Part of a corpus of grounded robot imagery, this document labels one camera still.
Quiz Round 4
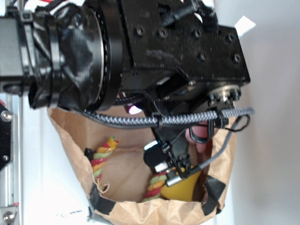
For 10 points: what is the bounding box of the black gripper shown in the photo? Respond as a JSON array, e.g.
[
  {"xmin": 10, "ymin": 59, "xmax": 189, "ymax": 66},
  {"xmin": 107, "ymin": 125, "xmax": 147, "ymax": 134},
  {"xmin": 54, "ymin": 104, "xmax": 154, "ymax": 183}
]
[{"xmin": 118, "ymin": 0, "xmax": 250, "ymax": 110}]

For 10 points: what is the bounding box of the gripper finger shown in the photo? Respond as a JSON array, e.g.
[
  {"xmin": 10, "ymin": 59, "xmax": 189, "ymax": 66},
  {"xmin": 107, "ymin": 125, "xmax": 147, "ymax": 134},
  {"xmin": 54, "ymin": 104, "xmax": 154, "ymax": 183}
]
[
  {"xmin": 143, "ymin": 127, "xmax": 178, "ymax": 173},
  {"xmin": 169, "ymin": 128, "xmax": 192, "ymax": 178}
]

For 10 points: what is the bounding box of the multicolored twisted rope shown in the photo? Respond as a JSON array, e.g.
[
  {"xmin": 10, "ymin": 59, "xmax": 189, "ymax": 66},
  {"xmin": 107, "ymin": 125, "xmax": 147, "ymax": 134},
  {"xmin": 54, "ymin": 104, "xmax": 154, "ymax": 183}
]
[{"xmin": 90, "ymin": 135, "xmax": 169, "ymax": 203}]

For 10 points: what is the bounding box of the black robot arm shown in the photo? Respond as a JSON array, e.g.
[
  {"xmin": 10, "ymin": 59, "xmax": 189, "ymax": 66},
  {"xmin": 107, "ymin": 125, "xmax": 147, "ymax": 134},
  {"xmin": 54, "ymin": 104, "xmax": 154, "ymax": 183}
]
[{"xmin": 0, "ymin": 0, "xmax": 254, "ymax": 184}]

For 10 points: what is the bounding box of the pink plush bunny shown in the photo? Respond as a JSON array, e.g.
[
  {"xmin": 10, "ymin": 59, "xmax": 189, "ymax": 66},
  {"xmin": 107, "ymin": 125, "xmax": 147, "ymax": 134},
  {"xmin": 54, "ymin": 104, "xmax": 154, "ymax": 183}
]
[{"xmin": 185, "ymin": 121, "xmax": 209, "ymax": 153}]

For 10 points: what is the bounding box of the yellow plastic cup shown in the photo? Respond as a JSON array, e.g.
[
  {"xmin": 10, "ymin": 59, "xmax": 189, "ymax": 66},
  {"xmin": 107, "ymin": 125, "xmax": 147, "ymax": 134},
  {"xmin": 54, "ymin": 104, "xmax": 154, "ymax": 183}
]
[{"xmin": 160, "ymin": 172, "xmax": 202, "ymax": 202}]

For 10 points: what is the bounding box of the brown paper bag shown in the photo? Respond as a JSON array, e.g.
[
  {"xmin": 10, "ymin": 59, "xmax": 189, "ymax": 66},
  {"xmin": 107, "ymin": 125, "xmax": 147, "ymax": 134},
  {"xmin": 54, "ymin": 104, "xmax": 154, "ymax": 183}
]
[{"xmin": 48, "ymin": 109, "xmax": 236, "ymax": 225}]

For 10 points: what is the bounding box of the white paper tag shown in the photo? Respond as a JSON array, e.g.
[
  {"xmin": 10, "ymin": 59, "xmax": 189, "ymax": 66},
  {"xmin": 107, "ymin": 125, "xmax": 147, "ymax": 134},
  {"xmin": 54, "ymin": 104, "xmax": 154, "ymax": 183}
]
[{"xmin": 234, "ymin": 15, "xmax": 256, "ymax": 38}]

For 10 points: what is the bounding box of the grey braided cable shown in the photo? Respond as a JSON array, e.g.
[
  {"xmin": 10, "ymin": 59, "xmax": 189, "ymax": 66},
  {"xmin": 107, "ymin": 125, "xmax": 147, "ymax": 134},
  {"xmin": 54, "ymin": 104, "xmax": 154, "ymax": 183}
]
[{"xmin": 83, "ymin": 106, "xmax": 255, "ymax": 188}]

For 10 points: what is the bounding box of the aluminium frame rail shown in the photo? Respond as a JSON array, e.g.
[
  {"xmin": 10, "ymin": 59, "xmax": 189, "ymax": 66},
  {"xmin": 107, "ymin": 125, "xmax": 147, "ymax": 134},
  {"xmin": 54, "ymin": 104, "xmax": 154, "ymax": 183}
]
[{"xmin": 0, "ymin": 93, "xmax": 23, "ymax": 225}]

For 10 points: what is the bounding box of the black metal bracket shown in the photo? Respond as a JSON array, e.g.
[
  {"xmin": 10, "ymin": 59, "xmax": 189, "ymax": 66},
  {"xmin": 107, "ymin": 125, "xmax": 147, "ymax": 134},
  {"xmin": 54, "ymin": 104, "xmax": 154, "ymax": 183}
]
[{"xmin": 0, "ymin": 100, "xmax": 13, "ymax": 171}]

